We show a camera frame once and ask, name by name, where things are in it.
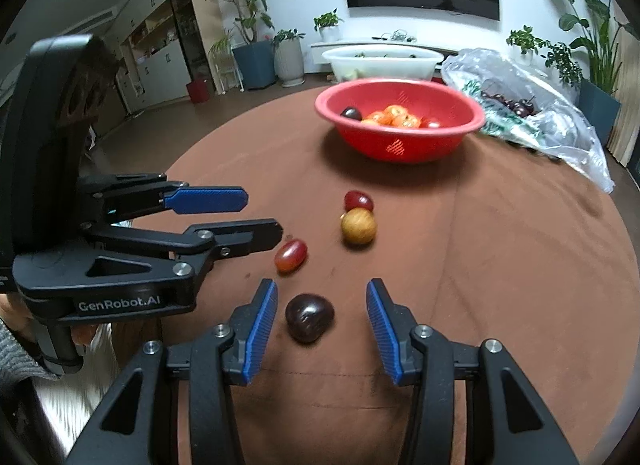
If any tall plant in blue pot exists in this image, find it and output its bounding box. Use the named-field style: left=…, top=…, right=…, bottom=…
left=200, top=0, right=277, bottom=92

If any white knit garment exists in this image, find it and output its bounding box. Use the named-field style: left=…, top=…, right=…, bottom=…
left=30, top=322, right=123, bottom=451

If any wooden wall cabinet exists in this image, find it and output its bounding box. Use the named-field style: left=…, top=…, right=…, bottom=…
left=115, top=0, right=216, bottom=116

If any person's left forearm grey sleeve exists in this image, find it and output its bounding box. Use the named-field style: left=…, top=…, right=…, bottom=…
left=0, top=320, right=63, bottom=381

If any red plastic colander bowl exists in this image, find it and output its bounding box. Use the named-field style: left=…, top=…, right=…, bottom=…
left=315, top=78, right=487, bottom=164

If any large broad-leaf plant dark pot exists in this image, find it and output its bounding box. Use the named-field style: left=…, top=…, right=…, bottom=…
left=528, top=0, right=631, bottom=143

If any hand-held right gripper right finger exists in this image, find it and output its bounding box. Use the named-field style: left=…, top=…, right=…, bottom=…
left=366, top=278, right=581, bottom=465

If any small plant in white pot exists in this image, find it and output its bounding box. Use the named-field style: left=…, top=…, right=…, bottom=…
left=313, top=10, right=345, bottom=43

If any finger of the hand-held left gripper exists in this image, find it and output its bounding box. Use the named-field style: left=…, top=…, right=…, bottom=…
left=80, top=217, right=284, bottom=278
left=77, top=172, right=249, bottom=216

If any clear plastic bag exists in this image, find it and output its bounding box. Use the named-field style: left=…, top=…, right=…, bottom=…
left=441, top=47, right=615, bottom=194

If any white wire rack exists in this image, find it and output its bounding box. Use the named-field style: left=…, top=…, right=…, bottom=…
left=215, top=52, right=244, bottom=93

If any plant in tall grey pot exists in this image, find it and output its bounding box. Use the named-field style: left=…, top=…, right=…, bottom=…
left=272, top=29, right=307, bottom=88

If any bushy small-leaf plant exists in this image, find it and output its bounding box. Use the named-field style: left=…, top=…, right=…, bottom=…
left=542, top=41, right=583, bottom=88

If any red bin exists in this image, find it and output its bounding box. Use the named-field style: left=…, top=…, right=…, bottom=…
left=187, top=79, right=211, bottom=104

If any white plastic basin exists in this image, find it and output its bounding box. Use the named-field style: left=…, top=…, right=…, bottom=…
left=321, top=47, right=445, bottom=83

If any pile of dark cherries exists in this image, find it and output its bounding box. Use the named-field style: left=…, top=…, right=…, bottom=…
left=480, top=90, right=538, bottom=118

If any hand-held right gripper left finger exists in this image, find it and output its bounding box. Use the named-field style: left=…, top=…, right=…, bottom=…
left=65, top=279, right=278, bottom=465

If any white television cabinet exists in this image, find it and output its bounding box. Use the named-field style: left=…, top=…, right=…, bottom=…
left=310, top=37, right=461, bottom=63

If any brown longan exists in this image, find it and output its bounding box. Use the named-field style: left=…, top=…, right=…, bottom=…
left=341, top=208, right=377, bottom=246

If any person's left hand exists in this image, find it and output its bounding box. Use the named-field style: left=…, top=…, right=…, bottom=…
left=0, top=294, right=39, bottom=334

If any leafy plant in white pot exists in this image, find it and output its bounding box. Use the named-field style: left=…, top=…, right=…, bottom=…
left=506, top=25, right=543, bottom=66

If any red grape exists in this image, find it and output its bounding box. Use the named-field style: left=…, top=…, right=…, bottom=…
left=344, top=190, right=375, bottom=212
left=274, top=239, right=308, bottom=274

